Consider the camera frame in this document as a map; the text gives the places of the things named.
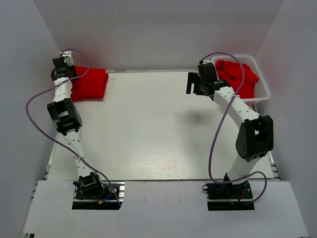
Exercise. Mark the red shirts in basket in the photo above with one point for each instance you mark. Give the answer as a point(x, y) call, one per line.
point(232, 73)

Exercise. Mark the red t shirt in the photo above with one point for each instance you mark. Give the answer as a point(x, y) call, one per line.
point(94, 82)
point(86, 97)

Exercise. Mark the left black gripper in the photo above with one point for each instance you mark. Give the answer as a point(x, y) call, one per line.
point(73, 68)

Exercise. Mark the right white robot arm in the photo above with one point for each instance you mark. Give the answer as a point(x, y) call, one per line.
point(255, 135)

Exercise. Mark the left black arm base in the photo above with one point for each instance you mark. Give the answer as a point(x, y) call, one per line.
point(92, 193)

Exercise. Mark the folded red t shirt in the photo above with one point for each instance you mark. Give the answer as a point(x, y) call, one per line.
point(86, 97)

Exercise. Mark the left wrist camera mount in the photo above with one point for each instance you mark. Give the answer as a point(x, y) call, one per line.
point(67, 55)

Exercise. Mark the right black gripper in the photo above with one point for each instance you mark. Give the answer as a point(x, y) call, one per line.
point(193, 78)

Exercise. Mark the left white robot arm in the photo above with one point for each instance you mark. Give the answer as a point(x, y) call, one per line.
point(63, 113)

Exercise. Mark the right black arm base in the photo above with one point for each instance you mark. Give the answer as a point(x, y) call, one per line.
point(229, 197)

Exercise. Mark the white plastic basket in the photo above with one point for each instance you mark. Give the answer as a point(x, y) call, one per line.
point(261, 91)

